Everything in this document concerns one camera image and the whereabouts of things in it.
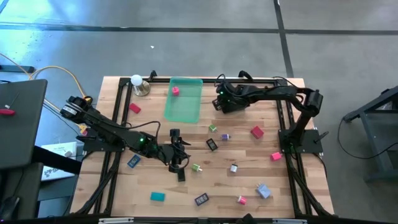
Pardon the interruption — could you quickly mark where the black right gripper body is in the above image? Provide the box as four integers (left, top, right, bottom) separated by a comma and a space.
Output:
212, 81, 250, 114

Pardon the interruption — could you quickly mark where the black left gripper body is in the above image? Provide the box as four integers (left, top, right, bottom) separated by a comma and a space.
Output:
156, 128, 189, 174

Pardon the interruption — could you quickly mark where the red USB charger cube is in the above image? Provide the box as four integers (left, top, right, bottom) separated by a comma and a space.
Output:
250, 125, 265, 139

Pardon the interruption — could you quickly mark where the lavender USB wall charger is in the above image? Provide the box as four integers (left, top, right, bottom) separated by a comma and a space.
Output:
256, 182, 272, 200

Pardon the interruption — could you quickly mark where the black digital clock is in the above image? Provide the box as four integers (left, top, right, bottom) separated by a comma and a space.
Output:
205, 138, 219, 152

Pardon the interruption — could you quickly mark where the translucent green plastic tray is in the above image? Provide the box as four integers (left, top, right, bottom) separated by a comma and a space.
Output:
164, 77, 204, 124

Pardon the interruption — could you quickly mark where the dark blue digital display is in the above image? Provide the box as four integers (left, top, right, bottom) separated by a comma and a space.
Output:
194, 192, 210, 207

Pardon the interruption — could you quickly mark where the white bulb brass base lamp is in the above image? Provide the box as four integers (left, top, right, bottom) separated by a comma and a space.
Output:
130, 74, 152, 97

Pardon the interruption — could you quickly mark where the white printed box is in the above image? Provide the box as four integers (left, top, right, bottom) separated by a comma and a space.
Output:
40, 141, 78, 182

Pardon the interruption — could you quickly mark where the black metal cart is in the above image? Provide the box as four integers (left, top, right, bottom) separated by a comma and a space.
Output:
343, 85, 398, 183

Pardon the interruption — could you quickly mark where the dark grey desk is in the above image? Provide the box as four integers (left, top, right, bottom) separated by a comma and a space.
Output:
0, 79, 48, 170

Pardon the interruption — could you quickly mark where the black floor bar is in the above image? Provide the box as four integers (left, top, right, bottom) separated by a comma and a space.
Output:
0, 64, 35, 74

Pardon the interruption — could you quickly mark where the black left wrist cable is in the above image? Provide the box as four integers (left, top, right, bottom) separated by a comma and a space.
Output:
124, 120, 162, 142

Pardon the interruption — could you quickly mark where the black aluminium rig frame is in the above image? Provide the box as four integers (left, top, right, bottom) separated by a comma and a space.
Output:
63, 76, 336, 224

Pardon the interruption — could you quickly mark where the silver aluminium bracket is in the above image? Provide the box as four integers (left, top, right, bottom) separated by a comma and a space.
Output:
272, 218, 308, 224
98, 217, 134, 224

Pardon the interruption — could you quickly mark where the yellow extension cable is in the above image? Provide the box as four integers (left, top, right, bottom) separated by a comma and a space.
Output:
0, 52, 93, 105

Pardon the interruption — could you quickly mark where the black floor cable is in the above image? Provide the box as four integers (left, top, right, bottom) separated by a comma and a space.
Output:
336, 117, 398, 160

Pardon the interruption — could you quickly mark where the red handled tool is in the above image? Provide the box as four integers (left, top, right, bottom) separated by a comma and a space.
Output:
0, 92, 20, 116

